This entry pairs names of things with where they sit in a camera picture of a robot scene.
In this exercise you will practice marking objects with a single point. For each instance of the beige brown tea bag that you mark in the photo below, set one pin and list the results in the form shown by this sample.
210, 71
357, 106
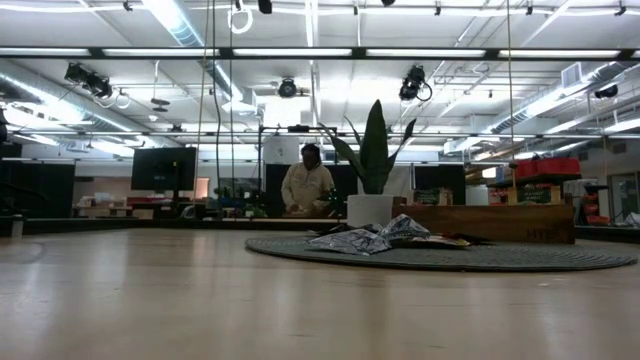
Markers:
432, 196

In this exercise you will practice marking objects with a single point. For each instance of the orange mango tea bag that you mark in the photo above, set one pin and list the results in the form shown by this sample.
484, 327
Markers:
535, 195
445, 242

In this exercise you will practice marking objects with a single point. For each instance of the wooden tea organiser box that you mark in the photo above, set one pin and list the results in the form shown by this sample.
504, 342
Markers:
500, 225

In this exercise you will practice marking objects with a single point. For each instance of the person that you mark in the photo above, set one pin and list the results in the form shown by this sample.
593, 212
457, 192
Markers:
306, 187

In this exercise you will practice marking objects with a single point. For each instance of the black partition panel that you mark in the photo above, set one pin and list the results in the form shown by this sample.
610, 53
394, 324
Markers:
272, 190
37, 187
440, 177

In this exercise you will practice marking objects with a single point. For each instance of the white sign board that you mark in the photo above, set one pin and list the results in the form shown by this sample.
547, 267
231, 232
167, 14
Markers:
281, 150

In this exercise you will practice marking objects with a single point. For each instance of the snake plant in white pot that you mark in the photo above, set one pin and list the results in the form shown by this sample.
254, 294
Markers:
374, 150

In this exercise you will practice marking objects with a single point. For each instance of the round grey woven mat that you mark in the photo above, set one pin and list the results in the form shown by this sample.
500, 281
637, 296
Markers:
450, 259

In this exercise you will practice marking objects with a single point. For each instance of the black monitor on stand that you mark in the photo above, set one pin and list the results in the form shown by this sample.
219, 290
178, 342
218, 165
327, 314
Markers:
163, 169

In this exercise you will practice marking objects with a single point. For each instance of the thin vertical pole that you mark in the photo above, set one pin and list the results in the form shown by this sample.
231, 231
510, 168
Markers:
511, 125

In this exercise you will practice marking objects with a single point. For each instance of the red storage bin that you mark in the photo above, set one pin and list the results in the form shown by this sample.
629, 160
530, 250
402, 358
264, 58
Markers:
525, 169
557, 166

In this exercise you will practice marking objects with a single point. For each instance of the cluttered background desk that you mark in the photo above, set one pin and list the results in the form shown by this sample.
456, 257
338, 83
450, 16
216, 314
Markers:
110, 205

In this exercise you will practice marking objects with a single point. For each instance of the dark storage shelf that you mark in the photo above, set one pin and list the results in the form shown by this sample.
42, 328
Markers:
535, 179

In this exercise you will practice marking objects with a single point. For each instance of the black rack with orange bins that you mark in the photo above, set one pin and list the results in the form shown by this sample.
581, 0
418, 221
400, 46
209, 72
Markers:
595, 205

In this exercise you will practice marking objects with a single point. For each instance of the black metal frame stand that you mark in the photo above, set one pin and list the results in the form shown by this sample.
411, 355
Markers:
300, 128

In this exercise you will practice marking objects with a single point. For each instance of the black mounted camera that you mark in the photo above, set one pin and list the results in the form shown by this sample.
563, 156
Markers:
90, 80
606, 91
287, 88
412, 82

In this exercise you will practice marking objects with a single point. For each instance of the black frame bar with lights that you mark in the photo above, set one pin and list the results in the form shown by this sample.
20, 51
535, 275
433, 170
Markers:
400, 52

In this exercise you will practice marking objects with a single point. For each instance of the black aluminium table frame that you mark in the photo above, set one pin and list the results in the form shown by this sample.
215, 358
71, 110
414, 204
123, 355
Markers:
150, 225

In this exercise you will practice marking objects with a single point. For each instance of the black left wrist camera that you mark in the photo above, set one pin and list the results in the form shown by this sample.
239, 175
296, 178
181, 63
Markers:
265, 6

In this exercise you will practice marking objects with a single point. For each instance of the silver ventilation duct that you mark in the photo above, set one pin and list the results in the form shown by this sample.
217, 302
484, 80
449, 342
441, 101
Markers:
550, 100
50, 100

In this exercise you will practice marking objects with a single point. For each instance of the small white post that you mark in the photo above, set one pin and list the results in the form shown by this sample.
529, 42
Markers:
17, 227

